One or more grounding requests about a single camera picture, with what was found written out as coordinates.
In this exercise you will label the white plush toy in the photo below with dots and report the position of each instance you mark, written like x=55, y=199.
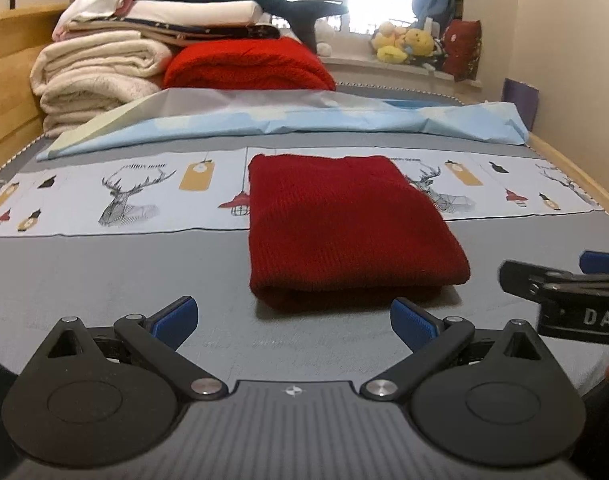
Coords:
x=324, y=34

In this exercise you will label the light blue folded sheet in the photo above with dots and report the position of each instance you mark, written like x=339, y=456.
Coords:
x=178, y=114

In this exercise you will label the cream folded blanket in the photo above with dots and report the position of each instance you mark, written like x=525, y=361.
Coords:
x=78, y=79

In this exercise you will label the bright red folded blanket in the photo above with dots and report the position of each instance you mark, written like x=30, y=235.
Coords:
x=248, y=64

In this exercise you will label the white pink folded clothes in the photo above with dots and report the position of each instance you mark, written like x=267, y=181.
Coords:
x=88, y=10

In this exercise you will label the dark red knit sweater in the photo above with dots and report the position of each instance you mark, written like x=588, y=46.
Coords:
x=345, y=233

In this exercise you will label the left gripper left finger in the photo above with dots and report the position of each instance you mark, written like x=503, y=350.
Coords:
x=155, y=340

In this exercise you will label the purple bag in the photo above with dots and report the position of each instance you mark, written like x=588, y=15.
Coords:
x=525, y=97

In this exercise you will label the yellow plush toys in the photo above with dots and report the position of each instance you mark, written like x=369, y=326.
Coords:
x=407, y=46

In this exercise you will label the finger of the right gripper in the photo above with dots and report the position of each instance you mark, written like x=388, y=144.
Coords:
x=594, y=262

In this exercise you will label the wooden headboard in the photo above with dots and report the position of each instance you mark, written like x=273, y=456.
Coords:
x=23, y=34

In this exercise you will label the navy studded folded cloth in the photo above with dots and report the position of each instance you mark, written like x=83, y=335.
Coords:
x=175, y=35

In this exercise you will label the wooden bed side rail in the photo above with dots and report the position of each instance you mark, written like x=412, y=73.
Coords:
x=598, y=192

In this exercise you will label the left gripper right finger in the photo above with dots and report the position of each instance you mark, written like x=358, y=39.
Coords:
x=434, y=345

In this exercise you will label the white folded quilt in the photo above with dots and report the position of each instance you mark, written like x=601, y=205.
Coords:
x=230, y=13

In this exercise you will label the dark red cushion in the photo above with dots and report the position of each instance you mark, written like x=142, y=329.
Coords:
x=462, y=43

